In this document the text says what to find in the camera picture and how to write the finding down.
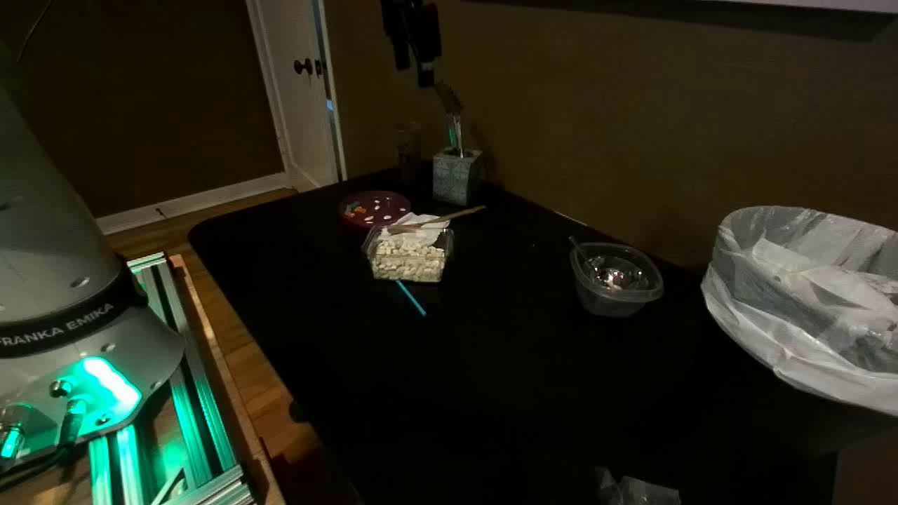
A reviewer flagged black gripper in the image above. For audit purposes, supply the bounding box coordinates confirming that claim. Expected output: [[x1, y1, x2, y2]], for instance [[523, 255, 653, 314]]
[[380, 0, 442, 89]]

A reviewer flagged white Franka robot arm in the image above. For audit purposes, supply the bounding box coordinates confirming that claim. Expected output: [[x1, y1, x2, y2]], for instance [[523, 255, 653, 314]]
[[0, 0, 280, 470]]

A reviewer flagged grey square utensil holder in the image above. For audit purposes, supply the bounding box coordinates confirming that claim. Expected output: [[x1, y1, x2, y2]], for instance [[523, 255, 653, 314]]
[[433, 147, 479, 204]]

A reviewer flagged red dotted round plate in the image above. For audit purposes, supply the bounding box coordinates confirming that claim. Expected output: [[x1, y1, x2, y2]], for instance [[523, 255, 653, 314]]
[[339, 191, 409, 226]]

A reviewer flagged white plastic spoon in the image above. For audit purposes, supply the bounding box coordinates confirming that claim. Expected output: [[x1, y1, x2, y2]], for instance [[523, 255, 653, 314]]
[[384, 204, 489, 232]]

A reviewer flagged clear box of popcorn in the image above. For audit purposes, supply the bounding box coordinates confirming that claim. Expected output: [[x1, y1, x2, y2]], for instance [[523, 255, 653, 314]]
[[362, 213, 453, 282]]

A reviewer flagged teal drinking straw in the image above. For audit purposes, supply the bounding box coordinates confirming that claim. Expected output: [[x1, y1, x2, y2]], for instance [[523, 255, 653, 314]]
[[394, 279, 428, 317]]

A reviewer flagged clear round plastic container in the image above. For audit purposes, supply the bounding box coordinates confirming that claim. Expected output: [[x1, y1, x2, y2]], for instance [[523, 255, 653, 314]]
[[571, 240, 666, 317]]

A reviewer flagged black table cloth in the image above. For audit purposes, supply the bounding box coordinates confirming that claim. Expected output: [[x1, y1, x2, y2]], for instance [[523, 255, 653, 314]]
[[190, 185, 837, 505]]

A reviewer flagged white bag lined trash bin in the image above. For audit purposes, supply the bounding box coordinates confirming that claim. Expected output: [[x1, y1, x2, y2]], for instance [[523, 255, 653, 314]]
[[701, 204, 898, 415]]

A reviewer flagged crumpled foil object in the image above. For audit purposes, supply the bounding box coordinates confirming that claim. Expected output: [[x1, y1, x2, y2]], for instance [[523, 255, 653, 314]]
[[596, 469, 683, 505]]

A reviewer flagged white door with handle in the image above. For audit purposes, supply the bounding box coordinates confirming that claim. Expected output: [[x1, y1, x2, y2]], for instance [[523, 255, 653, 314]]
[[245, 0, 342, 187]]

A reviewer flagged aluminium extrusion robot frame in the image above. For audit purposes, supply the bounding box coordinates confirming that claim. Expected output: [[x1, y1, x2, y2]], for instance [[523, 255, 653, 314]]
[[0, 250, 258, 505]]

